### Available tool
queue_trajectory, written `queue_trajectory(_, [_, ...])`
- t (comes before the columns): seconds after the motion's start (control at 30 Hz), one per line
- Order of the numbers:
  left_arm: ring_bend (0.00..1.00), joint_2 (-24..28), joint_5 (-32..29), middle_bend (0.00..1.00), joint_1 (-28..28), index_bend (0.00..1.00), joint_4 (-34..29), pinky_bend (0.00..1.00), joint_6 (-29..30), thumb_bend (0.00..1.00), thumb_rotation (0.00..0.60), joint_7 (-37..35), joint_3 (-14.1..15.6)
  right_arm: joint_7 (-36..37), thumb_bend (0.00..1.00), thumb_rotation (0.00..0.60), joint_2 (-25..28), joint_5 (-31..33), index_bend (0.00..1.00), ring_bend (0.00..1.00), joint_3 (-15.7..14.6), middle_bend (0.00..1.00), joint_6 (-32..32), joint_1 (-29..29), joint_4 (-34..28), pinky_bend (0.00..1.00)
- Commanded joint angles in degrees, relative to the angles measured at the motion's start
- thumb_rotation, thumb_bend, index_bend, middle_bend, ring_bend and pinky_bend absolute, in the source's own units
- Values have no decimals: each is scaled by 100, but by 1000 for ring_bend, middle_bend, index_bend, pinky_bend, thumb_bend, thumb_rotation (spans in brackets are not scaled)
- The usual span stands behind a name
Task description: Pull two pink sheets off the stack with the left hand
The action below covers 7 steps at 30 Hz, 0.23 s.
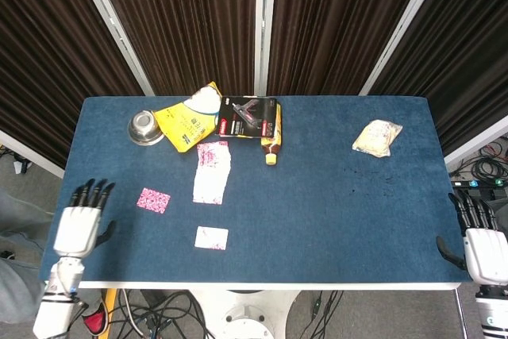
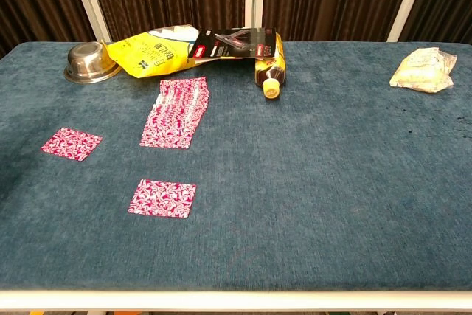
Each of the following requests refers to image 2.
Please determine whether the pink patterned packet stack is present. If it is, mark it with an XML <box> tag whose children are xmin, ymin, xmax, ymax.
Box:
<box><xmin>139</xmin><ymin>76</ymin><xmax>211</xmax><ymax>150</ymax></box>

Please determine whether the brown tea bottle yellow cap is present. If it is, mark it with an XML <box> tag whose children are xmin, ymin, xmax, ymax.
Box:
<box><xmin>253</xmin><ymin>32</ymin><xmax>287</xmax><ymax>100</ymax></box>

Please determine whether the blue velvet table cloth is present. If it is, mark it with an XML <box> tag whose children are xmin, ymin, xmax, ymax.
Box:
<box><xmin>0</xmin><ymin>41</ymin><xmax>472</xmax><ymax>292</ymax></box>

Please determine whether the black cardboard product package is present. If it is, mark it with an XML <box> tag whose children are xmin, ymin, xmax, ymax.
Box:
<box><xmin>187</xmin><ymin>27</ymin><xmax>277</xmax><ymax>61</ymax></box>

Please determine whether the yellow snack bag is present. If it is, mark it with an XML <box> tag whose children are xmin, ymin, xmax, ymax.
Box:
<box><xmin>101</xmin><ymin>24</ymin><xmax>255</xmax><ymax>79</ymax></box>

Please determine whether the stainless steel bowl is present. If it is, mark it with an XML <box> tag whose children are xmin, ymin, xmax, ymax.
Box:
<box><xmin>63</xmin><ymin>41</ymin><xmax>122</xmax><ymax>84</ymax></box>

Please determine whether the clear plastic food packet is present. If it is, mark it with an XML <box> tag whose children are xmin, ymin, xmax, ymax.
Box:
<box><xmin>389</xmin><ymin>46</ymin><xmax>458</xmax><ymax>94</ymax></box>

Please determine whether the white table frame edge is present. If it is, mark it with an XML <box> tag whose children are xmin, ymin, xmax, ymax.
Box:
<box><xmin>0</xmin><ymin>289</ymin><xmax>472</xmax><ymax>312</ymax></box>

